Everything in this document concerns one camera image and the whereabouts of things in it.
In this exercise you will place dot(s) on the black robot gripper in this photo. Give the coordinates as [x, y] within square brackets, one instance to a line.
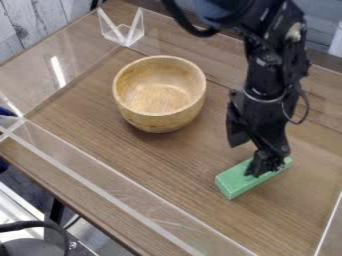
[259, 122]

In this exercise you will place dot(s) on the green rectangular block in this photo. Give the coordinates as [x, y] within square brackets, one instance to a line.
[234, 183]

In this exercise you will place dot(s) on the light wooden bowl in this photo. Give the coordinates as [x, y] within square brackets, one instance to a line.
[159, 91]

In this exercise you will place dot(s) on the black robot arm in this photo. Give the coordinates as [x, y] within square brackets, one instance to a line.
[272, 27]

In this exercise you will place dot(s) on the black table leg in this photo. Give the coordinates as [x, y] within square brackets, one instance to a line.
[56, 211]

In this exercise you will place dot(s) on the clear acrylic tray enclosure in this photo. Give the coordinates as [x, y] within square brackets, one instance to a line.
[143, 186]

